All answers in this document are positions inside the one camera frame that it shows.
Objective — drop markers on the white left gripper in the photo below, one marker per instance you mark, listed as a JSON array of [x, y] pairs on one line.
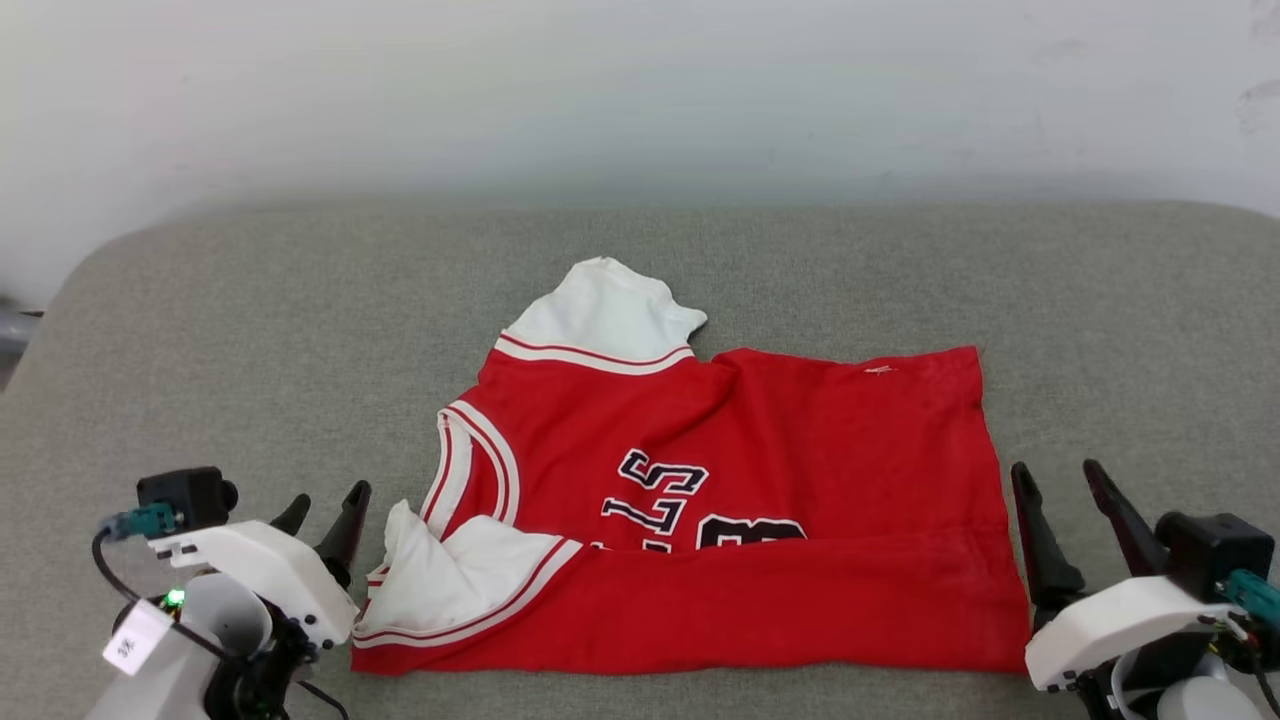
[[270, 570]]

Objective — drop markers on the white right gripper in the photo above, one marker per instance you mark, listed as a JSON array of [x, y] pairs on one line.
[[1120, 625]]

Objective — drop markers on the red and white basketball jersey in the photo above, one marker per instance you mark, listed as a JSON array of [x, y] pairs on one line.
[[800, 600]]

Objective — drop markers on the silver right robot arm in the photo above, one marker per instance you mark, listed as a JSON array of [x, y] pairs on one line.
[[1200, 700]]

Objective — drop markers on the white paper label tag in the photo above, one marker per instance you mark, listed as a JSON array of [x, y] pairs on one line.
[[137, 637]]

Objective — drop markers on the grey metal tube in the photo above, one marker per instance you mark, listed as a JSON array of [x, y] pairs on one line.
[[15, 330]]

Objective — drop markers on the grey fabric sofa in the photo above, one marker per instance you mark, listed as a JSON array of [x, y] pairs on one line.
[[800, 280]]

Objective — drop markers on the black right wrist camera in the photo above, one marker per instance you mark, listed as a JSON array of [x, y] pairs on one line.
[[1215, 550]]

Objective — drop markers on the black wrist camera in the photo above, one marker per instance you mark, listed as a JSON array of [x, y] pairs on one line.
[[1215, 550], [185, 497]]

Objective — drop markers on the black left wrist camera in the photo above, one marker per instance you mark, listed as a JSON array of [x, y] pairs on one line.
[[185, 497]]

